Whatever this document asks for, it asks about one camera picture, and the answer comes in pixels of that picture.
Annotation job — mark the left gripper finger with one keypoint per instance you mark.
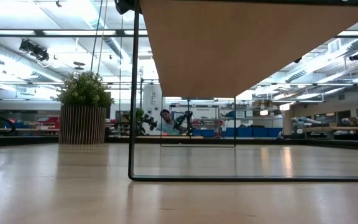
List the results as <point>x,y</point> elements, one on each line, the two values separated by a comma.
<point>123,5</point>

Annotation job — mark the background black robot arm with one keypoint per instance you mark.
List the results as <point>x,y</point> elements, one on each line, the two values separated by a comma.
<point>149,121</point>
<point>186,119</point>

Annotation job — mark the white column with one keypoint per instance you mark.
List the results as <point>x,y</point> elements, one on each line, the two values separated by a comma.
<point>152,99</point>

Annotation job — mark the black ceiling fixture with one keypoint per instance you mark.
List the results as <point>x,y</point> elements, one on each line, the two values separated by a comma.
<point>34,49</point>
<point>356,56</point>

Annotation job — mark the green plant in ribbed pot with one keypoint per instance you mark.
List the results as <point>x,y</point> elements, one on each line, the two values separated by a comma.
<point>82,124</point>

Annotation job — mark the person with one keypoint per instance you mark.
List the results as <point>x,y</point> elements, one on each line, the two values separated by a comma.
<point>168,126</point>

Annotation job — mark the red storage bins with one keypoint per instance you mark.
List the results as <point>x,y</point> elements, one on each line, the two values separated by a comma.
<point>48,122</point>

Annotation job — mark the blue storage bin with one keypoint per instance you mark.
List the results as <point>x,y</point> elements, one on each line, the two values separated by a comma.
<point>260,132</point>
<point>245,132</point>
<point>208,133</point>
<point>228,132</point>
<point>275,132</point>

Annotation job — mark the metal storage rack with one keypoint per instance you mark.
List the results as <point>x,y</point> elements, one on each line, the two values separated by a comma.
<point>253,118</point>

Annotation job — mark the wooden workbench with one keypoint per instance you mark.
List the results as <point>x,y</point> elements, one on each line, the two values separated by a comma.
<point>346,128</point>

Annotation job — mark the black aluminium rail frame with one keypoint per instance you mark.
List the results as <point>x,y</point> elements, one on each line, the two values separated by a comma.
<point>275,141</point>

